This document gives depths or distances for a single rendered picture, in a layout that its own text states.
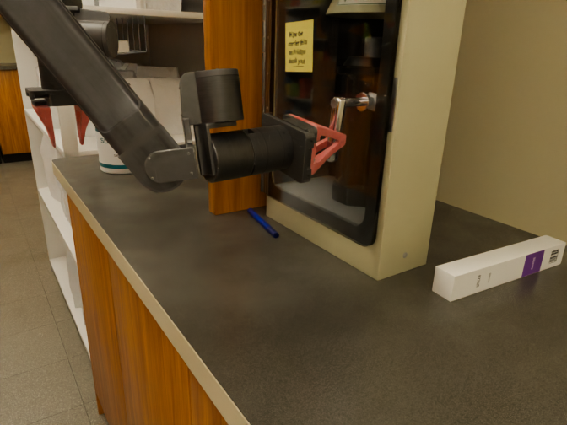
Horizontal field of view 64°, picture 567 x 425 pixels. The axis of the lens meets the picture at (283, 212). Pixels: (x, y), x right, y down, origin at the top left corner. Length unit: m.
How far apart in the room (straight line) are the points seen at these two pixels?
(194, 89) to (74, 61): 0.12
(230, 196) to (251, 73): 0.25
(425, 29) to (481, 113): 0.45
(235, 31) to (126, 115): 0.42
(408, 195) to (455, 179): 0.44
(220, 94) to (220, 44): 0.37
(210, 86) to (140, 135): 0.09
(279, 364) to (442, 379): 0.18
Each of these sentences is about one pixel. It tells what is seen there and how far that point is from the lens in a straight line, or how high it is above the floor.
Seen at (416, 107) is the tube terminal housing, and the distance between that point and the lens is 0.66.
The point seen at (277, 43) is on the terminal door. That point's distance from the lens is 0.83.
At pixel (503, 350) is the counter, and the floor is 0.94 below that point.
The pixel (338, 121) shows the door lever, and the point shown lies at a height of 1.18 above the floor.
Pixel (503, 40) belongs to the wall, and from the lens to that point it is 1.06.
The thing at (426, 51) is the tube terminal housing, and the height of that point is 1.27.
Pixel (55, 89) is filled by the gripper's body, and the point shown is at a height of 1.19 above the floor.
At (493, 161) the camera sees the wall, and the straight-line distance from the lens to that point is 1.06.
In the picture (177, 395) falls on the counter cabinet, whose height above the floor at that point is 0.74.
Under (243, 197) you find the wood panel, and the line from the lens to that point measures 0.96.
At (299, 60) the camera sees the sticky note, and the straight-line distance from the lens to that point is 0.78.
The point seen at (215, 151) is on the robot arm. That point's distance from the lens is 0.52.
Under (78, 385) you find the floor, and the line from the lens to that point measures 2.06.
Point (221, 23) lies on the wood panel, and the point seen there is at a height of 1.30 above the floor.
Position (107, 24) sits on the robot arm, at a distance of 0.84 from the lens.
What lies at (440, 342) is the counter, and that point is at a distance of 0.60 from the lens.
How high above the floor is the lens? 1.27
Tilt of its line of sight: 20 degrees down
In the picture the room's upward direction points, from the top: 2 degrees clockwise
